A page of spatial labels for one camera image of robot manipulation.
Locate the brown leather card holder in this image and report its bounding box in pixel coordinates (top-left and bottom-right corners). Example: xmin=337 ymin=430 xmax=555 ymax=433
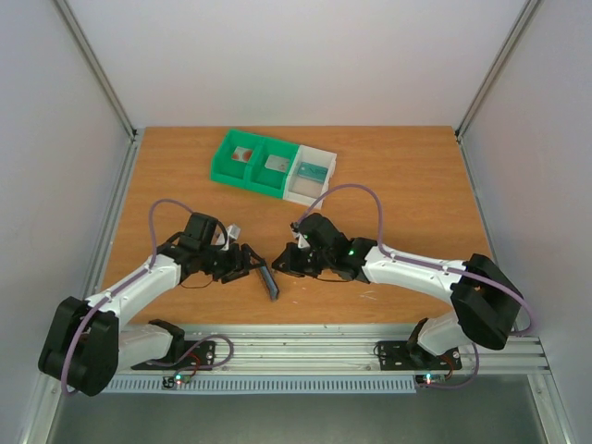
xmin=257 ymin=265 xmax=280 ymax=302

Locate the red patterned card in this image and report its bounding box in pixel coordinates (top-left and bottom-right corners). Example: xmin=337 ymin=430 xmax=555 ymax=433
xmin=231 ymin=146 xmax=253 ymax=163

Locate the left green bin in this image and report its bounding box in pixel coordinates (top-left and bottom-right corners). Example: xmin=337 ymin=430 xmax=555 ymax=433
xmin=210 ymin=129 xmax=264 ymax=188

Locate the green bin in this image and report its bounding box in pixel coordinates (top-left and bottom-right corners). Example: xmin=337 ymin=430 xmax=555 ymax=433
xmin=246 ymin=136 xmax=299 ymax=199
xmin=210 ymin=129 xmax=264 ymax=188

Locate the left frame post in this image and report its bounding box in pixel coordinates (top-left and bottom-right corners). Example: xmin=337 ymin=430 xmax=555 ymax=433
xmin=52 ymin=0 xmax=137 ymax=140

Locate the teal vip card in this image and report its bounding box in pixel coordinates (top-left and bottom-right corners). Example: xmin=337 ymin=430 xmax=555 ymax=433
xmin=298 ymin=162 xmax=328 ymax=183

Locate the grey slotted cable duct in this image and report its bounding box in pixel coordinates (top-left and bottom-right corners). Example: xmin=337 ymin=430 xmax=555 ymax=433
xmin=104 ymin=375 xmax=416 ymax=395

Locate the aluminium rail frame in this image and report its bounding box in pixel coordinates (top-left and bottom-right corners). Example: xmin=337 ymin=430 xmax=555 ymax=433
xmin=41 ymin=323 xmax=551 ymax=375

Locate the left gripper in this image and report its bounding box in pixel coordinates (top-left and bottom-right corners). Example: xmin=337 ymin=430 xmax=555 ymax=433
xmin=201 ymin=243 xmax=265 ymax=283

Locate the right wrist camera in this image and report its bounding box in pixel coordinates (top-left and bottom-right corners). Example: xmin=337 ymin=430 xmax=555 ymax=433
xmin=290 ymin=222 xmax=310 ymax=250

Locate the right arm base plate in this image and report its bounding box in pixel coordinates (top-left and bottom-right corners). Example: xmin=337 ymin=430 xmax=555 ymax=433
xmin=373 ymin=340 xmax=463 ymax=371

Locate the middle green bin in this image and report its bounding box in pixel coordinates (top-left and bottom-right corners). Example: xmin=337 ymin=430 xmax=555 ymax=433
xmin=246 ymin=136 xmax=299 ymax=199

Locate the frame post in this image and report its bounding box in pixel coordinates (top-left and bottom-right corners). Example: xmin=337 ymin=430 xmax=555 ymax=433
xmin=52 ymin=0 xmax=137 ymax=140
xmin=454 ymin=0 xmax=543 ymax=144

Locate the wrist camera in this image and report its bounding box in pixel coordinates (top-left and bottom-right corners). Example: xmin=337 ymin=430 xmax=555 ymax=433
xmin=290 ymin=222 xmax=310 ymax=250
xmin=222 ymin=224 xmax=241 ymax=251

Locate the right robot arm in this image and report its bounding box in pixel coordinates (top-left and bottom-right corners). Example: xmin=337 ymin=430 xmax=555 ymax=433
xmin=272 ymin=213 xmax=523 ymax=369

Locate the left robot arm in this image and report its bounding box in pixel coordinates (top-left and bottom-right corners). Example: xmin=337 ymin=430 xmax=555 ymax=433
xmin=38 ymin=213 xmax=279 ymax=396

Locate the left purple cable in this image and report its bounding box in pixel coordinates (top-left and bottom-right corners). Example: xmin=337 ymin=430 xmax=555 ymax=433
xmin=60 ymin=198 xmax=235 ymax=398

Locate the white vip card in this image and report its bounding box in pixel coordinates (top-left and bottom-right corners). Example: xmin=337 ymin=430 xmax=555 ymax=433
xmin=265 ymin=154 xmax=290 ymax=173

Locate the right frame post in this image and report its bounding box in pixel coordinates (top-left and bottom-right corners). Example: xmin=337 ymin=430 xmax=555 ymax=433
xmin=454 ymin=0 xmax=543 ymax=144

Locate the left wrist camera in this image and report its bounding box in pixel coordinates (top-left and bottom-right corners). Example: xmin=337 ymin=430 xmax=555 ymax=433
xmin=222 ymin=224 xmax=241 ymax=251

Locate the white bin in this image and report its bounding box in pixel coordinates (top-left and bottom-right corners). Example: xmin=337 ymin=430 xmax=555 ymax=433
xmin=282 ymin=145 xmax=338 ymax=207

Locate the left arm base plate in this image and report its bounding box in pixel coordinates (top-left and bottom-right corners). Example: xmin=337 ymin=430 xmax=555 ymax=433
xmin=131 ymin=340 xmax=216 ymax=371

